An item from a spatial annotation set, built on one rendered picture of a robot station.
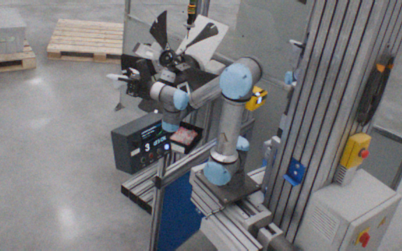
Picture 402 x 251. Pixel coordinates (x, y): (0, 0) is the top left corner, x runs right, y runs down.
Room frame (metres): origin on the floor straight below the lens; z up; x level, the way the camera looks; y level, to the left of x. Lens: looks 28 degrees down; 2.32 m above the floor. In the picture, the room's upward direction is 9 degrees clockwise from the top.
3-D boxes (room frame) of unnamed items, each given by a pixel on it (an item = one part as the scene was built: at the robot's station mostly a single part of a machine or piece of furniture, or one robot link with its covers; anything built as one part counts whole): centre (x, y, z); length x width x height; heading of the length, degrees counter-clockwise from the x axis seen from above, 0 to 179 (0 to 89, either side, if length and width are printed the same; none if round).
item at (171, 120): (1.58, 0.12, 1.34); 0.11 x 0.08 x 0.11; 157
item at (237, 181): (1.59, -0.17, 1.09); 0.15 x 0.15 x 0.10
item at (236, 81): (1.46, -0.12, 1.41); 0.15 x 0.12 x 0.55; 157
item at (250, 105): (2.44, -0.31, 1.02); 0.16 x 0.10 x 0.11; 146
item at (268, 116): (3.00, -0.25, 0.50); 2.59 x 0.03 x 0.91; 56
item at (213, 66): (2.99, -0.01, 0.92); 0.17 x 0.16 x 0.11; 146
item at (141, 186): (2.64, 0.16, 0.04); 0.62 x 0.45 x 0.08; 146
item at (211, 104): (2.92, -0.06, 0.42); 0.04 x 0.04 x 0.83; 56
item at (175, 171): (2.12, -0.09, 0.82); 0.90 x 0.04 x 0.08; 146
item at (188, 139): (2.15, 0.09, 0.84); 0.19 x 0.14 x 0.05; 161
